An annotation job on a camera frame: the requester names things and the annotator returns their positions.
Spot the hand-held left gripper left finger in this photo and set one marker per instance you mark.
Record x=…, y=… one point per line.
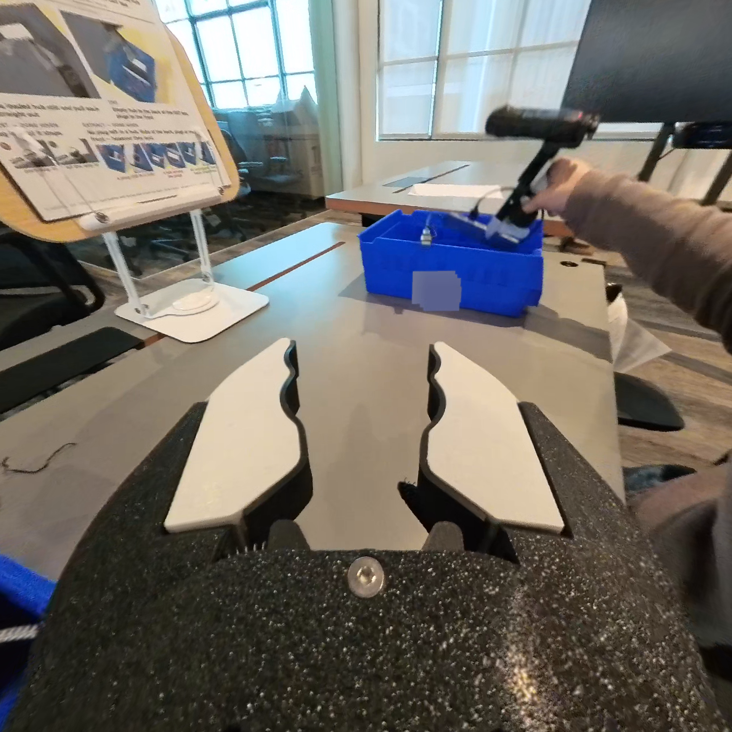
x=240, y=446

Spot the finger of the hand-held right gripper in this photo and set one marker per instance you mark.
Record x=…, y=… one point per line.
x=506, y=234

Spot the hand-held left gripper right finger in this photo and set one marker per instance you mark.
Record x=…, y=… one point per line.
x=486, y=452

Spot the grey usb hub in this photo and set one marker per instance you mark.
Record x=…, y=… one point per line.
x=469, y=229

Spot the blue plastic bin with divider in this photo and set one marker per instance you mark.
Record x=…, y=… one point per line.
x=17, y=589

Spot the person's right forearm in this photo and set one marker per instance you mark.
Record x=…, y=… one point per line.
x=657, y=246

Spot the person's right hand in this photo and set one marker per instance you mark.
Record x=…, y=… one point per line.
x=563, y=183

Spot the white paper sheet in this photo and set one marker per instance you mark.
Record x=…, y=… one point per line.
x=457, y=190

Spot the white framed window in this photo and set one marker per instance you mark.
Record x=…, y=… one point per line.
x=486, y=68

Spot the wooden board on white stand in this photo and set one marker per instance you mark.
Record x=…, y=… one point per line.
x=194, y=320

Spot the wood edged grey desk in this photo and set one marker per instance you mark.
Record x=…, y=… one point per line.
x=371, y=191

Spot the black monitor on stand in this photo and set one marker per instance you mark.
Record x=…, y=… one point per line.
x=657, y=57

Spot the clear plastic bag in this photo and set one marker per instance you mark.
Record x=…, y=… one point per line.
x=632, y=343

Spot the black thread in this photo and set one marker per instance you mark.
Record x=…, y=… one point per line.
x=23, y=470

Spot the person's own clothed body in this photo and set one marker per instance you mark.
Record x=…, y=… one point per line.
x=686, y=543

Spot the cardboard box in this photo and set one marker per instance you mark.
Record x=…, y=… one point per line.
x=300, y=154

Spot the dark paned window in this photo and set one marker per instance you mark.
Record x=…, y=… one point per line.
x=251, y=51

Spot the printed instruction sheet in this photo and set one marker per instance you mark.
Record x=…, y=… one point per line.
x=86, y=166

